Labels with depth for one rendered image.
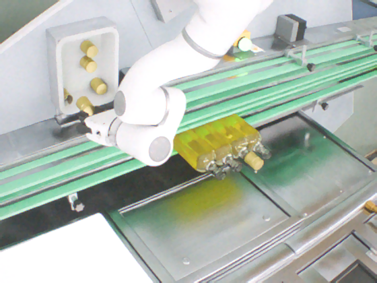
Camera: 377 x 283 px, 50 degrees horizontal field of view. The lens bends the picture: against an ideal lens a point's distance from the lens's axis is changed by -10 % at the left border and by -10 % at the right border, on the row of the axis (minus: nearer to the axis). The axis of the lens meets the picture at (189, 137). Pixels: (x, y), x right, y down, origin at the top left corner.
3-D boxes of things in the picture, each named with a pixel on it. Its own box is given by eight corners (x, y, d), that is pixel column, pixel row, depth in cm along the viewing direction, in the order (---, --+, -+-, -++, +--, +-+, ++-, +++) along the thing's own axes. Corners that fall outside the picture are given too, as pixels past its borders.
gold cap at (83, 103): (75, 98, 104) (83, 106, 102) (88, 94, 106) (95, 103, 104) (75, 109, 106) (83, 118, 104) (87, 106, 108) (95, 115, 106)
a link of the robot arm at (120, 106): (213, 27, 78) (157, 103, 90) (156, 14, 69) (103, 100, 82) (234, 58, 74) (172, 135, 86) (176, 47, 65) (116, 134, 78)
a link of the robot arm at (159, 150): (155, 87, 77) (196, 91, 84) (124, 79, 85) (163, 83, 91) (141, 169, 80) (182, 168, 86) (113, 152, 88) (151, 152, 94)
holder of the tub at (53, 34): (52, 116, 120) (62, 131, 115) (46, 28, 103) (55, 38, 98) (104, 100, 128) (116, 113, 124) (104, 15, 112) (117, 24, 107)
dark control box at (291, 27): (274, 34, 158) (290, 42, 153) (277, 15, 154) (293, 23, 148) (288, 31, 163) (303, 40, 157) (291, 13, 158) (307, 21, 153)
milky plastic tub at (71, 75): (50, 102, 116) (61, 118, 111) (45, 29, 103) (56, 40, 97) (104, 86, 125) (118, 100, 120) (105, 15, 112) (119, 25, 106)
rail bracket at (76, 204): (56, 193, 119) (75, 224, 111) (53, 176, 115) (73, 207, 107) (68, 189, 121) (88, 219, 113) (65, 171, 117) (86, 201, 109)
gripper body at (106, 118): (108, 156, 90) (85, 141, 98) (148, 141, 95) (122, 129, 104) (103, 122, 87) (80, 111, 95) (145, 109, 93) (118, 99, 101)
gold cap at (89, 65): (79, 56, 112) (85, 63, 109) (91, 53, 114) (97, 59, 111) (79, 68, 114) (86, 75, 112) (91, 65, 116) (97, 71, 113)
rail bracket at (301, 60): (281, 55, 147) (309, 73, 139) (284, 37, 143) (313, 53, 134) (288, 54, 149) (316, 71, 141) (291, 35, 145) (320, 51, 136)
